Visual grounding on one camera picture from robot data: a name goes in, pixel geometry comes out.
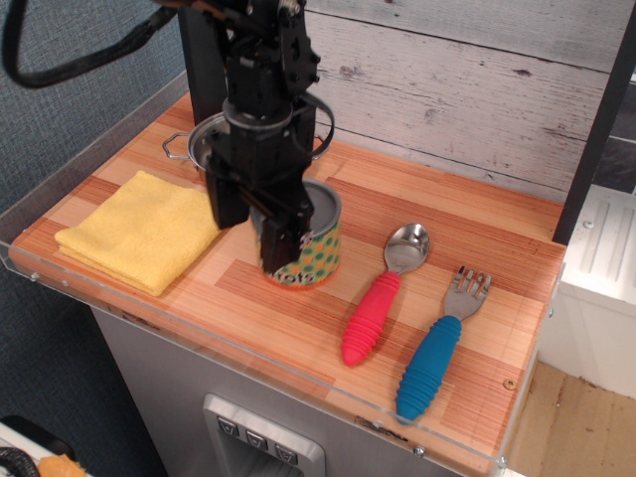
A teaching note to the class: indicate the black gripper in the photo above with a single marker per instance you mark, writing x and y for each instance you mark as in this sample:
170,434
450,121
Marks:
281,199

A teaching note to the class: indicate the peas and carrots can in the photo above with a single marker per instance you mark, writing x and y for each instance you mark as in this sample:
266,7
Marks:
319,255

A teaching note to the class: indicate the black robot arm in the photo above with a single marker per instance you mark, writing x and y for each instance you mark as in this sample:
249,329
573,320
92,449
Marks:
269,62

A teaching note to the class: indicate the stainless steel pot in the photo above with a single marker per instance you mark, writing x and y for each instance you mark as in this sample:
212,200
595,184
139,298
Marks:
199,144

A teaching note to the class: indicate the folded yellow cloth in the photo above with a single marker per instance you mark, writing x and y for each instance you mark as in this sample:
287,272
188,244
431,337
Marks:
145,235

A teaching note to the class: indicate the grey dispenser button panel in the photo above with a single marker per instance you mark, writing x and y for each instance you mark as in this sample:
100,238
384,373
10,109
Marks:
248,444

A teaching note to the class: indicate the clear acrylic edge guard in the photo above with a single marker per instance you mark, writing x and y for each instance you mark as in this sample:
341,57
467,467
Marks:
222,328

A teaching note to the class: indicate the orange object bottom left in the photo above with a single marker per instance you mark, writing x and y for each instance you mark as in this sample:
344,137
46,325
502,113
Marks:
60,466

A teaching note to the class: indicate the white toy cabinet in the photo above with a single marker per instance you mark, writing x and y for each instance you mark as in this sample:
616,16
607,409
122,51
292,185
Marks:
590,329

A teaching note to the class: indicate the red handled spoon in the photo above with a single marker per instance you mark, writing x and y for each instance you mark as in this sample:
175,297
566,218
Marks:
405,251

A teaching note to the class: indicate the black left frame post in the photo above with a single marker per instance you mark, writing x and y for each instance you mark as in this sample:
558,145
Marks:
204,63

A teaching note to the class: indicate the black frame post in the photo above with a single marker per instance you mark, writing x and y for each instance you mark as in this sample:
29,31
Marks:
608,108
204,63

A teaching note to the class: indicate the blue handled fork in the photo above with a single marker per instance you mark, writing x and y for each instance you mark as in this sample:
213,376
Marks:
424,374

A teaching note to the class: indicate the black right frame post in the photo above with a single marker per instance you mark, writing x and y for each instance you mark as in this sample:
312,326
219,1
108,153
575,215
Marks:
608,108

